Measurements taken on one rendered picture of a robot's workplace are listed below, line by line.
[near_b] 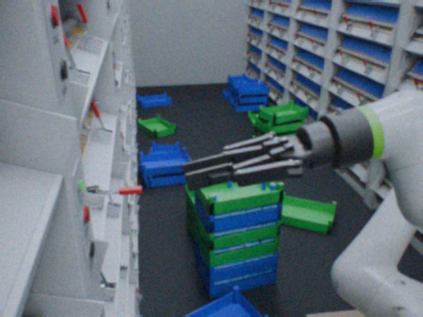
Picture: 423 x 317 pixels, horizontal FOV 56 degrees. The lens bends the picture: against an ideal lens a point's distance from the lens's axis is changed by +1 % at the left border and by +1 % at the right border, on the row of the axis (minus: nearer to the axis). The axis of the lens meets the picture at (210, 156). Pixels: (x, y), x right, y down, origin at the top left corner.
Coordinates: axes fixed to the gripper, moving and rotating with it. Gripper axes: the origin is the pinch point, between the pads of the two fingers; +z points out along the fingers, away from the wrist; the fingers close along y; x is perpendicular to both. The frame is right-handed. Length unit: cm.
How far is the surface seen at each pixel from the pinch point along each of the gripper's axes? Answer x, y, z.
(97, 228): -1.3, -6.3, 17.3
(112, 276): -19.8, 5.0, 20.8
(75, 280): 5.9, -25.1, 15.9
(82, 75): 19.2, -0.8, 13.6
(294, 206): -103, 125, -54
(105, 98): 3.2, 44.5, 17.8
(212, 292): -90, 65, 2
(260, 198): -53, 67, -23
